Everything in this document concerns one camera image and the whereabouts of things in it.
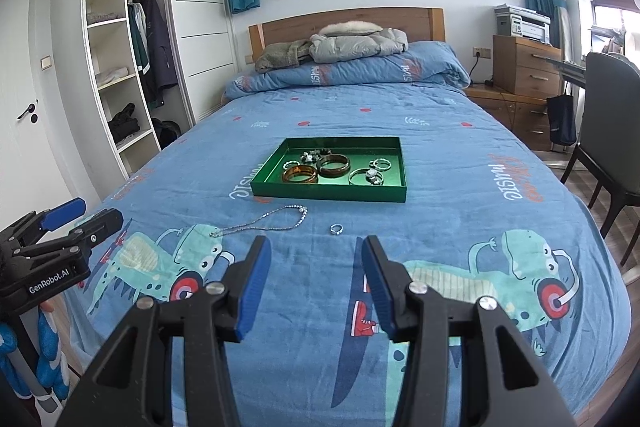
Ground folded grey clothes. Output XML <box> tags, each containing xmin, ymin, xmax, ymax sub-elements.
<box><xmin>87</xmin><ymin>9</ymin><xmax>121</xmax><ymax>26</ymax></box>

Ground green tray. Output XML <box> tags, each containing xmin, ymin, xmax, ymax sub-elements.
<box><xmin>250</xmin><ymin>137</ymin><xmax>408</xmax><ymax>204</ymax></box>

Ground white door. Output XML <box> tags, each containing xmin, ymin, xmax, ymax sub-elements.
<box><xmin>0</xmin><ymin>0</ymin><xmax>118</xmax><ymax>228</ymax></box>

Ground low wooden side table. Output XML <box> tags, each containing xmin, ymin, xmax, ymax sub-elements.
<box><xmin>465</xmin><ymin>84</ymin><xmax>556</xmax><ymax>151</ymax></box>

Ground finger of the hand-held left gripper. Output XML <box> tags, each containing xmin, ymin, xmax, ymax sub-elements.
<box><xmin>0</xmin><ymin>198</ymin><xmax>87</xmax><ymax>253</ymax></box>
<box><xmin>20</xmin><ymin>208</ymin><xmax>124</xmax><ymax>268</ymax></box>

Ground white printer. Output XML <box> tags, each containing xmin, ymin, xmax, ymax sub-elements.
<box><xmin>494</xmin><ymin>5</ymin><xmax>552</xmax><ymax>45</ymax></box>

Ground black tote bag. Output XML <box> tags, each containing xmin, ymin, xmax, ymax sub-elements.
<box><xmin>546</xmin><ymin>82</ymin><xmax>578</xmax><ymax>148</ymax></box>

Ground wooden drawer cabinet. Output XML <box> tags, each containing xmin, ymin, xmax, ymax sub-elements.
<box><xmin>492</xmin><ymin>35</ymin><xmax>563</xmax><ymax>100</ymax></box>

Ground blue dinosaur bed sheet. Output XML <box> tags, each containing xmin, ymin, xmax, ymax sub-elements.
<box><xmin>65</xmin><ymin>79</ymin><xmax>631</xmax><ymax>427</ymax></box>

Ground black bag on shelf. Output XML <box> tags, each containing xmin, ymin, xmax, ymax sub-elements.
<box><xmin>107</xmin><ymin>103</ymin><xmax>141</xmax><ymax>145</ymax></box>

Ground folded white clothes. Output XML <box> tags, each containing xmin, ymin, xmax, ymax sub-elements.
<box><xmin>96</xmin><ymin>67</ymin><xmax>134</xmax><ymax>88</ymax></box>

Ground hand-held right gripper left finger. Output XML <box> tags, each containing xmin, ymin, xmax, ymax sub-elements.
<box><xmin>55</xmin><ymin>235</ymin><xmax>272</xmax><ymax>427</ymax></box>

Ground white wardrobe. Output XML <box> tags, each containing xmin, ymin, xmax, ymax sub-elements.
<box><xmin>82</xmin><ymin>0</ymin><xmax>236</xmax><ymax>175</ymax></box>

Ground black power cable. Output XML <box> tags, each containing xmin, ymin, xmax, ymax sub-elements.
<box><xmin>468</xmin><ymin>56</ymin><xmax>495</xmax><ymax>88</ymax></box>

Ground hanging dark clothes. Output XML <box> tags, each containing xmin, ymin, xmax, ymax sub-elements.
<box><xmin>127</xmin><ymin>0</ymin><xmax>178</xmax><ymax>108</ymax></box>

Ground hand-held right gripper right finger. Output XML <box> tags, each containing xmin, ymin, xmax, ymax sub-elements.
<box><xmin>361</xmin><ymin>235</ymin><xmax>576</xmax><ymax>427</ymax></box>

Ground amber bangle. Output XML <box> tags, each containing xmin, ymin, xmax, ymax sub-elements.
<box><xmin>281</xmin><ymin>165</ymin><xmax>319</xmax><ymax>184</ymax></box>

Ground black backpack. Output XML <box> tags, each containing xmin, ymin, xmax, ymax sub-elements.
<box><xmin>151</xmin><ymin>118</ymin><xmax>181</xmax><ymax>150</ymax></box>

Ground grey chair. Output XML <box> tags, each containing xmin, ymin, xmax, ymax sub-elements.
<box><xmin>560</xmin><ymin>52</ymin><xmax>640</xmax><ymax>265</ymax></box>

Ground dark brown bangle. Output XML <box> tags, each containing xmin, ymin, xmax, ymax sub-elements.
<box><xmin>318</xmin><ymin>154</ymin><xmax>352</xmax><ymax>178</ymax></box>

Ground folded blue quilt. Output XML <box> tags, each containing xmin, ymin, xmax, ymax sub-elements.
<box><xmin>224</xmin><ymin>41</ymin><xmax>472</xmax><ymax>100</ymax></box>

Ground wooden headboard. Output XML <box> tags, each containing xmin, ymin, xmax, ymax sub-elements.
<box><xmin>248</xmin><ymin>8</ymin><xmax>445</xmax><ymax>62</ymax></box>

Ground olive fleece jacket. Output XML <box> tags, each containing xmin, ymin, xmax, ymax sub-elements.
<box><xmin>255</xmin><ymin>39</ymin><xmax>313</xmax><ymax>74</ymax></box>

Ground silver chain necklace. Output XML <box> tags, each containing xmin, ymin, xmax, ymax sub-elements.
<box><xmin>209</xmin><ymin>205</ymin><xmax>308</xmax><ymax>238</ymax></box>

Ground thin silver bangle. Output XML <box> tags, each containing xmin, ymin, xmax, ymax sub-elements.
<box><xmin>348</xmin><ymin>168</ymin><xmax>385</xmax><ymax>186</ymax></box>

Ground white fur cushion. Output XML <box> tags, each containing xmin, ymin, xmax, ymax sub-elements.
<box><xmin>318</xmin><ymin>20</ymin><xmax>383</xmax><ymax>36</ymax></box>

